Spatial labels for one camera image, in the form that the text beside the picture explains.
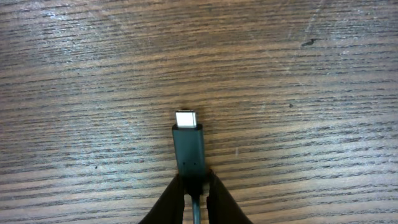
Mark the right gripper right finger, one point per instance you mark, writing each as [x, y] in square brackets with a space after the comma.
[222, 207]

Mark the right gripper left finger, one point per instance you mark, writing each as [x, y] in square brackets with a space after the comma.
[170, 205]

